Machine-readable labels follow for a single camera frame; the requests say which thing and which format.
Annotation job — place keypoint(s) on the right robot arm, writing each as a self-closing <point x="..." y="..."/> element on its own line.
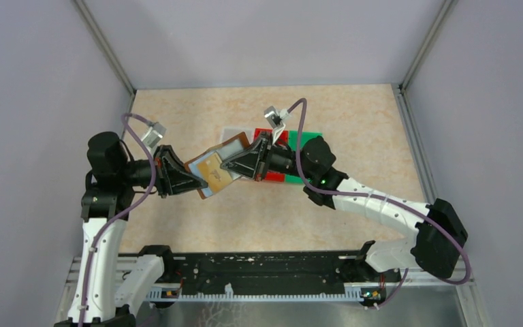
<point x="433" y="236"/>

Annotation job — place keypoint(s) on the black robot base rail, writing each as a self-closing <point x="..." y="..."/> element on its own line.
<point x="279" y="276"/>

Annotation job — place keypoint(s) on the translucent white plastic bin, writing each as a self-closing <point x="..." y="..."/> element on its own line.
<point x="230" y="132"/>

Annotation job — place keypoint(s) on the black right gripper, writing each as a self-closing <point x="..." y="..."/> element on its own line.
<point x="265" y="158"/>

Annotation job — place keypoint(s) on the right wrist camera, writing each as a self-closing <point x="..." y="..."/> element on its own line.
<point x="276" y="118"/>

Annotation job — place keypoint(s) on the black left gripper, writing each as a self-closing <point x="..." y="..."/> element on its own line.
<point x="163" y="170"/>

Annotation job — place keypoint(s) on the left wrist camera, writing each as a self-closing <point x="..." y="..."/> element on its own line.
<point x="153" y="134"/>

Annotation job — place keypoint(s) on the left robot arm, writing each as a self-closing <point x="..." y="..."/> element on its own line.
<point x="106" y="204"/>

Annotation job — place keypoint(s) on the gold credit card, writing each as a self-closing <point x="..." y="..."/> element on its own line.
<point x="216" y="177"/>

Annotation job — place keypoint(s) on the brown leather card holder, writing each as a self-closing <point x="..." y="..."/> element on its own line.
<point x="225" y="149"/>

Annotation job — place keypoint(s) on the green plastic bin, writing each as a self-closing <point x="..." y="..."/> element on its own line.
<point x="292" y="138"/>

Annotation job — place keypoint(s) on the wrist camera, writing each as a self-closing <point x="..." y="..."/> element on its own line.
<point x="153" y="134"/>
<point x="276" y="118"/>

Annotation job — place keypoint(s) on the red plastic bin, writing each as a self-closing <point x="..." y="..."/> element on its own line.
<point x="271" y="176"/>

